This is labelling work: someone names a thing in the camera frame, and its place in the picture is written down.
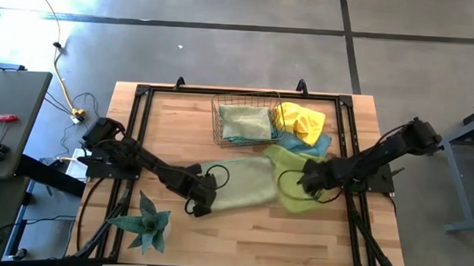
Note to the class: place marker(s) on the light blue microfiber towel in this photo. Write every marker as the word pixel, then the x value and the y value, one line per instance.
pixel 275 134

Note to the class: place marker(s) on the grey side table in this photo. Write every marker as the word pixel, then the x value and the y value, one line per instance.
pixel 18 95

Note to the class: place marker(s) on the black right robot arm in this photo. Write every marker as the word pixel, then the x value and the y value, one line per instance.
pixel 380 153

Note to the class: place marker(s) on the black aluminium table frame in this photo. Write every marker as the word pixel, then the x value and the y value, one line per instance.
pixel 175 89

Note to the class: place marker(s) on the pale green microfiber towel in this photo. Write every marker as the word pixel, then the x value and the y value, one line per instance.
pixel 245 121

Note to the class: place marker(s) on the white box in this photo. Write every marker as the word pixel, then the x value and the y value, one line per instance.
pixel 77 168

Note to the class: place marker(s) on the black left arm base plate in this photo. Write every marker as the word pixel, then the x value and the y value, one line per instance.
pixel 99 170

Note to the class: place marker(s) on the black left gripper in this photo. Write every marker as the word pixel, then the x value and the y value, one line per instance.
pixel 198 183

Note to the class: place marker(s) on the teal blue microfiber towel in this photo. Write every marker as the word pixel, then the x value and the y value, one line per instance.
pixel 300 145

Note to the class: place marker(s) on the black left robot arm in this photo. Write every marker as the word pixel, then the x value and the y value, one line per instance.
pixel 147 161

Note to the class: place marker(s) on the black table beam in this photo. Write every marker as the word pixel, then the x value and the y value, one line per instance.
pixel 50 177

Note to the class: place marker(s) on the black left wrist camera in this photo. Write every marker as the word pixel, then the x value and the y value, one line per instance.
pixel 202 210

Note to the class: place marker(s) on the black caster wheel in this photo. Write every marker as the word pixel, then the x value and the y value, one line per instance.
pixel 20 254

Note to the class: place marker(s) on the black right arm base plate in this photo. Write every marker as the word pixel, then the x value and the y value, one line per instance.
pixel 384 183

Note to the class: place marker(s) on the green succulent in white pot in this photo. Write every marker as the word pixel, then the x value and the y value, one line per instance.
pixel 149 225

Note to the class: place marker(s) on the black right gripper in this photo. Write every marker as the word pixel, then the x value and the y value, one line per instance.
pixel 321 174

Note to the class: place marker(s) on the black frame clamp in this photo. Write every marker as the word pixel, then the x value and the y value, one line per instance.
pixel 180 82
pixel 302 87

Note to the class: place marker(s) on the lime green fluffy towel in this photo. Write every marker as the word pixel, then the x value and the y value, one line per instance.
pixel 288 163

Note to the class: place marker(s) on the yellow microfiber towel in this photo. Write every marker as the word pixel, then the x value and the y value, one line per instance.
pixel 301 121

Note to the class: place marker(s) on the blue-grey metal table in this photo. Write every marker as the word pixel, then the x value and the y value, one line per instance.
pixel 469 225

